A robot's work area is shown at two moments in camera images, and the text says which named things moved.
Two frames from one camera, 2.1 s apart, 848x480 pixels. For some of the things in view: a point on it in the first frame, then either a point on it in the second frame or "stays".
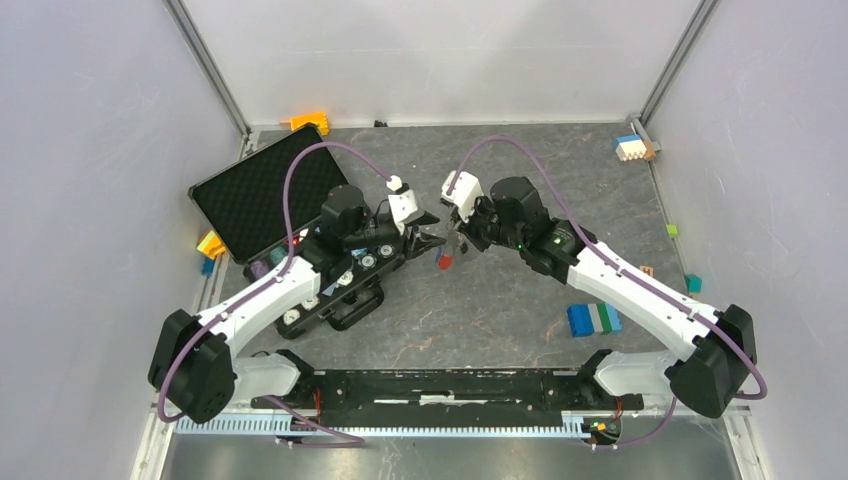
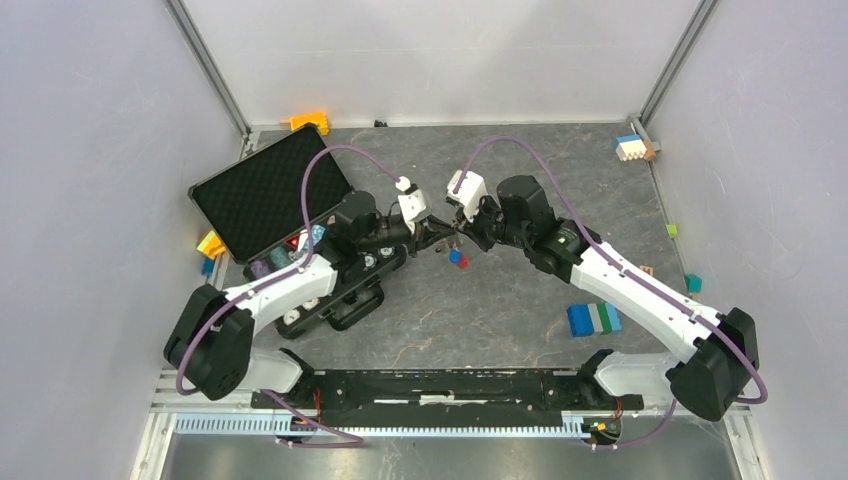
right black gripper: [469, 227] stays
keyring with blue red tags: [444, 254] -> [455, 256]
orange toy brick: [317, 118] stays
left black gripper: [419, 242] stays
